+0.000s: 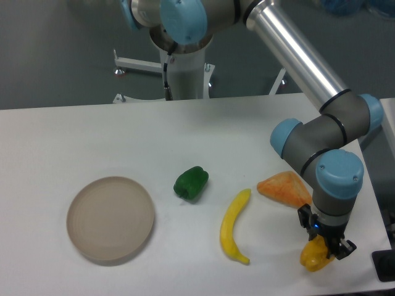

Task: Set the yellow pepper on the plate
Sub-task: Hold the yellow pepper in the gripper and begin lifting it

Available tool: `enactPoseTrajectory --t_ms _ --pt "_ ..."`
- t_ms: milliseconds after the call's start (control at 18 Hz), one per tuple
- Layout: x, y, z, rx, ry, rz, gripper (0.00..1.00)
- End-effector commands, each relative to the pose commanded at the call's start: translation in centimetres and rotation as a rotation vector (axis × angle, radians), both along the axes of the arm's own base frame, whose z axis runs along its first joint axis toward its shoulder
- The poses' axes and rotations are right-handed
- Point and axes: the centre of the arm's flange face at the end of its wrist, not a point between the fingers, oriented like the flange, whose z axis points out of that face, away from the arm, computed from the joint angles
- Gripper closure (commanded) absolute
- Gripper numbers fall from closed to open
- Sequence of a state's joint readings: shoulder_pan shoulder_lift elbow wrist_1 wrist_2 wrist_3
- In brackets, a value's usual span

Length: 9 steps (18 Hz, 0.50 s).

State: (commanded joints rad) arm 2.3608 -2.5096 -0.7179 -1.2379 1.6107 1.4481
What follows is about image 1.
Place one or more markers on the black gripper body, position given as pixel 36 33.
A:
pixel 331 228

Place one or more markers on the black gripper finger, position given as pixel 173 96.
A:
pixel 339 247
pixel 304 213

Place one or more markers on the yellow bell pepper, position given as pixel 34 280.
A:
pixel 314 255

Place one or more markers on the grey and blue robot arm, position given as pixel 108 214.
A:
pixel 314 149

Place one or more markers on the green bell pepper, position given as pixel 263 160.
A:
pixel 190 184

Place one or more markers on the beige round plate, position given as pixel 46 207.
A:
pixel 110 221

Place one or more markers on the black device at table edge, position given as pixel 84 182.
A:
pixel 383 261

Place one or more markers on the yellow banana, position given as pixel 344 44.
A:
pixel 230 217

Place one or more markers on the blue bag in background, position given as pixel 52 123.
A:
pixel 380 8

